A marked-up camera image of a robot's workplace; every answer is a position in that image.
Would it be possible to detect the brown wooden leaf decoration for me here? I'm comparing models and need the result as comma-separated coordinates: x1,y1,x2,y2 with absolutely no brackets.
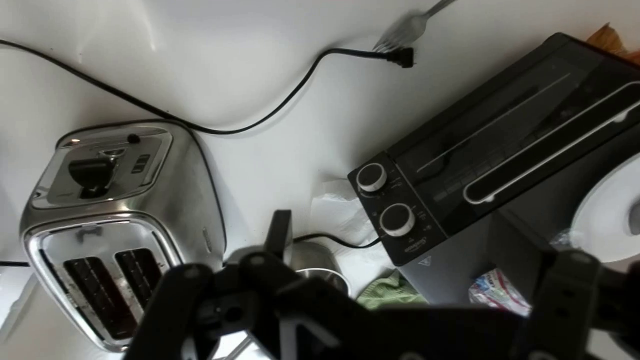
586,23,640,66

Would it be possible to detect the colourful snack packet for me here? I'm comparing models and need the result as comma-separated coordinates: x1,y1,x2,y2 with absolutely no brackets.
469,267,536,316

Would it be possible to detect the thin black oven cord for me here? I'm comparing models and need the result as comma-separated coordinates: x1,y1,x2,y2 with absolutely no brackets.
293,230,384,250

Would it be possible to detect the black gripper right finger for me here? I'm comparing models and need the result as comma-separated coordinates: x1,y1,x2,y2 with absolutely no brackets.
511,248,640,360

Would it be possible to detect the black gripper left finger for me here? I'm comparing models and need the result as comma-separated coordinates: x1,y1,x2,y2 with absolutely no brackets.
123,209,366,360

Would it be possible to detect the silver two-slot toaster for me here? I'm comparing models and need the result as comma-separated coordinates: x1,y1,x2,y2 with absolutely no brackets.
18,118,229,354

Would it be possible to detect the small metal cup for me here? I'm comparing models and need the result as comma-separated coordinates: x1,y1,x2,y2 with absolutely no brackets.
289,241,351,296

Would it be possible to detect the silver metal fork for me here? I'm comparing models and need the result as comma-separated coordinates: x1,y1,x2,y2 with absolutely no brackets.
372,0,458,54

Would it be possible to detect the black toaster oven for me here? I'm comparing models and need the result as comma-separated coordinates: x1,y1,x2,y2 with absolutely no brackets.
346,30,640,309

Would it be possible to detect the black toaster power cord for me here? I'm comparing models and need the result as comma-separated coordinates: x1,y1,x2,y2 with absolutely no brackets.
0,39,416,138

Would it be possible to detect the green cloth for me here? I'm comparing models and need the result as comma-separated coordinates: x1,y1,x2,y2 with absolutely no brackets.
357,268,428,310

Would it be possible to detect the white round plate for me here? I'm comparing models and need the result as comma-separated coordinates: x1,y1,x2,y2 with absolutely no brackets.
568,153,640,267

